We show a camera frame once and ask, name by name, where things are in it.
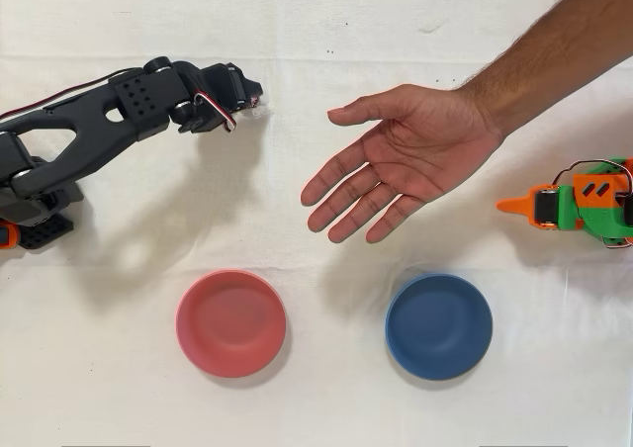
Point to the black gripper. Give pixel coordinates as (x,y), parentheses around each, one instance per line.
(240,90)

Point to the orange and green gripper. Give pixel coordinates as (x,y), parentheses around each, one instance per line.
(548,208)

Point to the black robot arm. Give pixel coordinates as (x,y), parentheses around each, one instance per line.
(74,116)

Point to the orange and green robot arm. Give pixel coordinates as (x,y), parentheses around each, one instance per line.
(603,209)

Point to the person's bare hand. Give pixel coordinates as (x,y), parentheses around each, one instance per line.
(425,145)

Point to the blue bowl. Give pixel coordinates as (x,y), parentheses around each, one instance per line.
(439,326)

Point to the pink bowl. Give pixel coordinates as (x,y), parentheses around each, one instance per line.
(231,323)

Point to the white tablecloth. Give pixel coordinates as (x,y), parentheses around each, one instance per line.
(99,368)

